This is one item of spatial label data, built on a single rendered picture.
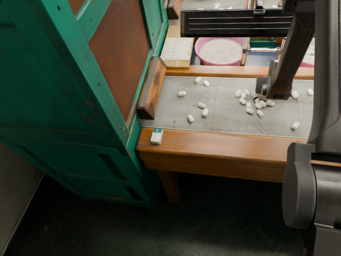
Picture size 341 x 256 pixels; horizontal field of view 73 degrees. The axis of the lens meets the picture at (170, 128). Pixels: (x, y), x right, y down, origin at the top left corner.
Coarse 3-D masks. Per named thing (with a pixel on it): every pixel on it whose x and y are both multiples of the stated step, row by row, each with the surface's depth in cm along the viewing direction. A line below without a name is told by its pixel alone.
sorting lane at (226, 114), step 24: (168, 96) 104; (192, 96) 103; (216, 96) 101; (240, 96) 100; (312, 96) 95; (168, 120) 97; (216, 120) 94; (240, 120) 93; (264, 120) 91; (288, 120) 90
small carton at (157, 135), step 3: (153, 129) 90; (156, 129) 90; (159, 129) 89; (153, 132) 89; (156, 132) 89; (159, 132) 89; (162, 132) 90; (153, 135) 88; (156, 135) 88; (159, 135) 88; (153, 138) 87; (156, 138) 87; (159, 138) 87; (153, 141) 87; (156, 141) 87; (159, 141) 86
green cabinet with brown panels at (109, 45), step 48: (0, 0) 40; (48, 0) 40; (96, 0) 55; (144, 0) 88; (0, 48) 49; (48, 48) 47; (96, 48) 59; (144, 48) 96; (0, 96) 68; (48, 96) 64; (96, 96) 58; (96, 144) 81
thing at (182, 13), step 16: (192, 16) 74; (208, 16) 73; (224, 16) 72; (240, 16) 71; (256, 16) 70; (272, 16) 69; (288, 16) 69; (192, 32) 76; (208, 32) 75; (224, 32) 74; (240, 32) 73; (256, 32) 72; (272, 32) 71
